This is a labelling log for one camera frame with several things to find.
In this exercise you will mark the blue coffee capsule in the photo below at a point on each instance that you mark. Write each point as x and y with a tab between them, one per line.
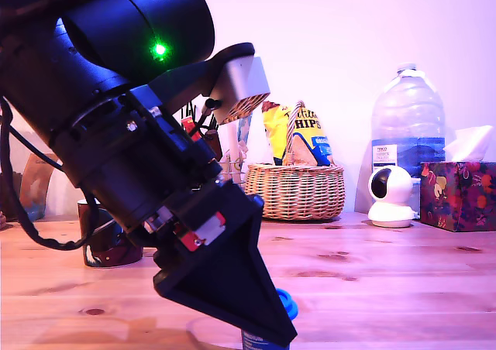
288	303

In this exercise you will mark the red sachet stick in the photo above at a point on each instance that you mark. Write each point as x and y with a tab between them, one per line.
190	127

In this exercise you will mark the black drinking straw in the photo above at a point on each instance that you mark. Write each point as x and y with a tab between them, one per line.
190	110
214	122

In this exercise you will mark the brown sachet stick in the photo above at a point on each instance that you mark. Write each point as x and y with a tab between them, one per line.
215	145

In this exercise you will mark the planet print mug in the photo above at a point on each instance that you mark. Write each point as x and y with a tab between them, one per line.
112	257

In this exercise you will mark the brown paper pouch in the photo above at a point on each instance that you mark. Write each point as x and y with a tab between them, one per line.
35	195

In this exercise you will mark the wicker basket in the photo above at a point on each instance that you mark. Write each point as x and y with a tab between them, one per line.
294	195

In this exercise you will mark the blue and white sachet stick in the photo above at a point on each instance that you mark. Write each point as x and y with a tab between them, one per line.
244	129

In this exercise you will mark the dark ridged container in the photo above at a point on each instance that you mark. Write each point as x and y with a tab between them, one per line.
5	195

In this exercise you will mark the yellow tortilla chips bag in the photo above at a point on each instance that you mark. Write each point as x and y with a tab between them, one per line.
310	141

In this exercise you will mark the floral tissue box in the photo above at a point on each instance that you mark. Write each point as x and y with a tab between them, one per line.
457	199

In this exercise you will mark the large clear water bottle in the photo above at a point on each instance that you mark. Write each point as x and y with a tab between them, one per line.
407	114

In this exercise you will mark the white tissue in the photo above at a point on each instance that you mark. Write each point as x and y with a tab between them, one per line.
469	143

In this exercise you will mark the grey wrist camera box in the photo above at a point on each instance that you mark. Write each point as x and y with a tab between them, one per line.
244	79

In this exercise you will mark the small white round camera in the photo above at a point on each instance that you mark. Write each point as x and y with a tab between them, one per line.
399	183

